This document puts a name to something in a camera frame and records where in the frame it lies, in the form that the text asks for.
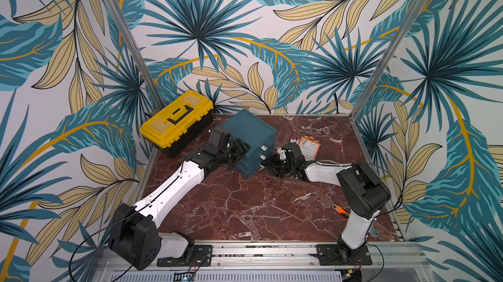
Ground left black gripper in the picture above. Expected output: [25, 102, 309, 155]
[218, 138, 252, 170]

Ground teal bottom drawer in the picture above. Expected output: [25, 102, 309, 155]
[236, 156, 267, 179]

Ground teal drawer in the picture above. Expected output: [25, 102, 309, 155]
[236, 156, 267, 179]
[243, 146, 274, 160]
[240, 134, 276, 151]

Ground teal top drawer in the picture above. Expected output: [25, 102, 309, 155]
[240, 134, 276, 151]

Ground teal three-drawer cabinet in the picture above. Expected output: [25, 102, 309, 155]
[220, 110, 277, 179]

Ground orange fruit seed bag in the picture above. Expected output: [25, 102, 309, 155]
[298, 136, 321, 161]

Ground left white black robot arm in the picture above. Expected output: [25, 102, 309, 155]
[108, 139, 250, 270]

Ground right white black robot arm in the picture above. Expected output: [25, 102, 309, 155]
[262, 149, 391, 252]

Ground yellow black toolbox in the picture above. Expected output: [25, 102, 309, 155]
[140, 90, 214, 158]

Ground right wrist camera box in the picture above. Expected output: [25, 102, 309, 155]
[277, 143, 305, 161]

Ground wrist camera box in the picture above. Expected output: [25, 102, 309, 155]
[277, 143, 305, 161]
[207, 127, 231, 150]

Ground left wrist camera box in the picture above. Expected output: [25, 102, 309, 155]
[207, 127, 231, 150]

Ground left aluminium corner post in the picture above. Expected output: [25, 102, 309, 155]
[103, 0, 165, 110]

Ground aluminium corner post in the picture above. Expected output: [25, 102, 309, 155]
[350, 0, 428, 123]
[103, 0, 165, 110]

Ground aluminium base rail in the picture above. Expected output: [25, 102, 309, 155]
[93, 241, 435, 281]

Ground right aluminium corner post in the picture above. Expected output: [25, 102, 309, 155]
[350, 0, 428, 123]

